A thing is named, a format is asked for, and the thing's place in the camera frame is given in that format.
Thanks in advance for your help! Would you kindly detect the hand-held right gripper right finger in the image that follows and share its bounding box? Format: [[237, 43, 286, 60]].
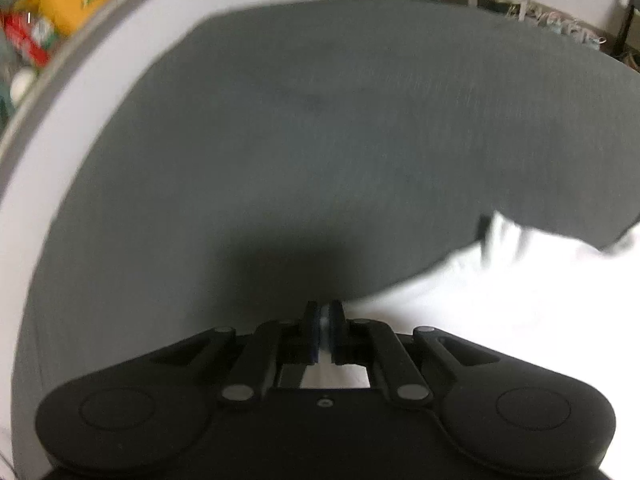
[[330, 301, 501, 405]]

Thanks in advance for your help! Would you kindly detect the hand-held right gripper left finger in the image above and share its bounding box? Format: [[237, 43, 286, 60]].
[[150, 301, 321, 404]]

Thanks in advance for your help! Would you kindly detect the white shirt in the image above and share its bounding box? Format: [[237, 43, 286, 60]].
[[280, 210, 640, 480]]

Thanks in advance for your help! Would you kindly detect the grey bed sheet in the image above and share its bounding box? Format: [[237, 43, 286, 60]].
[[12, 0, 640, 476]]

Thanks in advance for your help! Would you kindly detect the white computer mouse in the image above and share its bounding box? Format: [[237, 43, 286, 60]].
[[10, 67, 38, 103]]

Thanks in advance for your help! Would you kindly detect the red snack packet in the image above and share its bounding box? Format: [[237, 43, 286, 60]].
[[2, 12, 56, 66]]

